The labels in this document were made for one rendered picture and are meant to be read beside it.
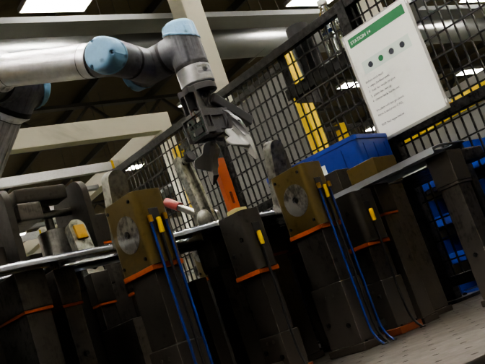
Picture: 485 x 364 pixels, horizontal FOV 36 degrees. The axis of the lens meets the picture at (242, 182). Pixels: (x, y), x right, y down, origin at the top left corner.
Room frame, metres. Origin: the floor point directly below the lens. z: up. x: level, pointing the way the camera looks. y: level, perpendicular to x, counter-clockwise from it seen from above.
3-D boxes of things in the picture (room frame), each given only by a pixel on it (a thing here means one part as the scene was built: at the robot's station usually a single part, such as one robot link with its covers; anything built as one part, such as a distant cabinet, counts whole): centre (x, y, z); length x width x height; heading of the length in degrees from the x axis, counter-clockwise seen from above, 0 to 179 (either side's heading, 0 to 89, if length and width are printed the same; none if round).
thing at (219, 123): (1.54, 0.03, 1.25); 0.09 x 0.08 x 0.12; 134
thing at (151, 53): (1.57, 0.12, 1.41); 0.11 x 0.11 x 0.08; 65
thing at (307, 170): (1.37, -0.11, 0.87); 0.12 x 0.07 x 0.35; 44
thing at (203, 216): (1.48, 0.09, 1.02); 0.03 x 0.03 x 0.07
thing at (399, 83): (1.88, -0.46, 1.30); 0.23 x 0.02 x 0.31; 44
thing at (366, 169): (1.66, -0.28, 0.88); 0.08 x 0.08 x 0.36; 44
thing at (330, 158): (1.95, -0.23, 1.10); 0.30 x 0.17 x 0.13; 51
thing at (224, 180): (1.75, 0.04, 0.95); 0.03 x 0.01 x 0.50; 134
